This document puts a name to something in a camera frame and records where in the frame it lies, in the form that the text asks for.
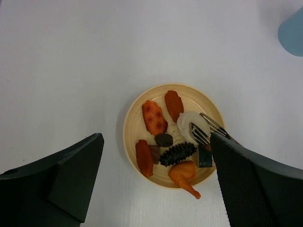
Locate orange fried drumstick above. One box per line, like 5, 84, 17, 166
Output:
168, 161, 201, 199

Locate blue lunch box cup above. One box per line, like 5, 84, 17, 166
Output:
277, 7, 303, 57

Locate black sushi roll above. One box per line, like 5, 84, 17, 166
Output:
197, 145, 213, 168

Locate orange fried wing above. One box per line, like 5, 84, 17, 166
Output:
135, 140, 154, 177

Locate metal serving tongs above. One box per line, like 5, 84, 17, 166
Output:
189, 113, 239, 152

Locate beige round plate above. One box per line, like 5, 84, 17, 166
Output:
123, 83, 225, 190

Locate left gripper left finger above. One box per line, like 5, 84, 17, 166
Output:
0, 133, 104, 227

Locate black spiky sea cucumber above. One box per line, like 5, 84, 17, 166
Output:
159, 142, 196, 167

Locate spotted orange chicken wing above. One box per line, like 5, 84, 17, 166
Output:
142, 100, 168, 136

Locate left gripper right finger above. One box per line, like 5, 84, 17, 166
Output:
211, 133, 303, 227

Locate dark brown chocolate nut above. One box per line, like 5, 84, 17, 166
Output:
154, 133, 173, 148

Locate white swirl bun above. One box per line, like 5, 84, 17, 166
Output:
177, 111, 211, 145

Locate orange fried cutlet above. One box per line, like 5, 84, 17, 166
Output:
164, 90, 184, 123

